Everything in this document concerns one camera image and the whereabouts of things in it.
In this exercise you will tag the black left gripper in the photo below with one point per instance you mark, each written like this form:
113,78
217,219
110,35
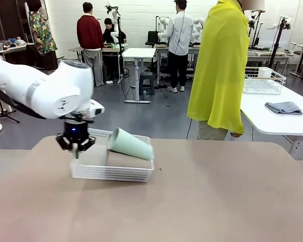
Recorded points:
75,129

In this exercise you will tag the white perforated plastic basket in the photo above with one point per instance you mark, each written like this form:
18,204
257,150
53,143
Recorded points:
111,174

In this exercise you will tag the mint green cup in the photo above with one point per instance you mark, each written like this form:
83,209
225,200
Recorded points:
131,147

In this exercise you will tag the blue towel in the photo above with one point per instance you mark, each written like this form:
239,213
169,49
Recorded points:
284,107

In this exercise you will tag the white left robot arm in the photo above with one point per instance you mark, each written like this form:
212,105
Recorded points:
53,88

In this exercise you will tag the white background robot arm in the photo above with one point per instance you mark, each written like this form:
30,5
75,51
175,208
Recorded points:
114,25
164,27

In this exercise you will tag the person's right hand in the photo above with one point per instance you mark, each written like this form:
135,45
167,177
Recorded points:
236,134

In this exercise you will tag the grey step stool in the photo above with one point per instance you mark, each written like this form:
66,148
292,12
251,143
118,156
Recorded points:
146,83

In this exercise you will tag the grey metal workbench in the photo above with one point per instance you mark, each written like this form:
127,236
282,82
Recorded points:
114,49
161,49

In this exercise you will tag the white standing desk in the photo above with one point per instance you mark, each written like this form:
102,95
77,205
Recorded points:
139,53

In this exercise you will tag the person in red sweater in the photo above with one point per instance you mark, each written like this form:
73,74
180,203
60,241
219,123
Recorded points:
89,32

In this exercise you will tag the person in black top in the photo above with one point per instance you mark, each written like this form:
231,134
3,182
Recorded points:
108,35

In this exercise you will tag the person in floral shirt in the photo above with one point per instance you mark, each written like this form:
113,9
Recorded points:
41,35

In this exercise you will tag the black office chair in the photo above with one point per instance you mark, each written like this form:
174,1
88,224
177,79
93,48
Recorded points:
151,37

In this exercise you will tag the person in white shirt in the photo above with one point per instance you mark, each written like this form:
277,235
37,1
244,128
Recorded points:
179,32

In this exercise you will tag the person in yellow cape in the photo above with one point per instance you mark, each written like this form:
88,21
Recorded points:
217,63

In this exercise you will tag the white side table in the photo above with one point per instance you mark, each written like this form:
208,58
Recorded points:
267,123

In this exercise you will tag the white cup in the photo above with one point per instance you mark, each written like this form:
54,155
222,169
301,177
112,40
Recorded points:
264,72

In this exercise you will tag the long white background table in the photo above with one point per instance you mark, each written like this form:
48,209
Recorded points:
265,54

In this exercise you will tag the tall black tripod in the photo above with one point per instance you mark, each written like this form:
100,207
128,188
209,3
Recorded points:
276,48

